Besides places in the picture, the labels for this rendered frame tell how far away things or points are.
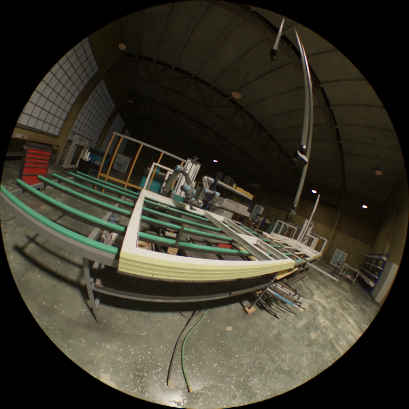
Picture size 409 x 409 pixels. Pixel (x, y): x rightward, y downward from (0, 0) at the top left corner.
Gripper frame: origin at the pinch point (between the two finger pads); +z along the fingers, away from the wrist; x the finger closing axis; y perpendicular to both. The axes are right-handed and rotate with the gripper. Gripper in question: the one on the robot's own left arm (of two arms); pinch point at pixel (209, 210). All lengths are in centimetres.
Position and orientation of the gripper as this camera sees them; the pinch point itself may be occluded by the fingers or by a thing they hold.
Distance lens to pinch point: 212.9
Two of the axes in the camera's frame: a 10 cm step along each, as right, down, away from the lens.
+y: 8.3, 3.0, 4.7
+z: -3.8, 9.2, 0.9
